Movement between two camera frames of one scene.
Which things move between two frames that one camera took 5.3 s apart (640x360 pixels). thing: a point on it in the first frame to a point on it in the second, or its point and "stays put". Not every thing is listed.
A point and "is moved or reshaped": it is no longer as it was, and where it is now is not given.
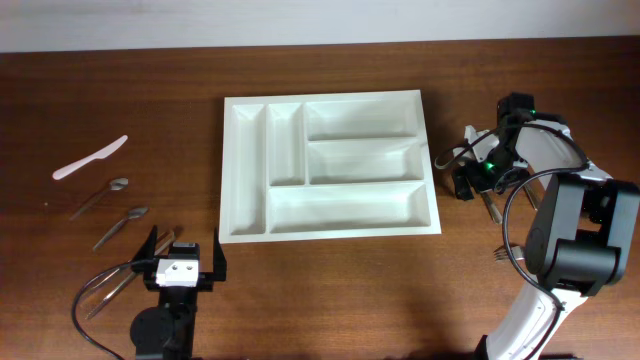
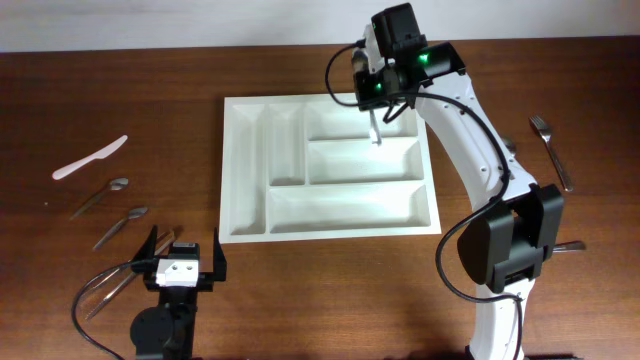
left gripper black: (147, 253) stays put
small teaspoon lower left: (131, 214) stays put
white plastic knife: (60, 173) stays put
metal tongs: (125, 283) stays put
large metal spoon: (492, 209) is moved or reshaped
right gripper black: (478, 180) to (363, 94)
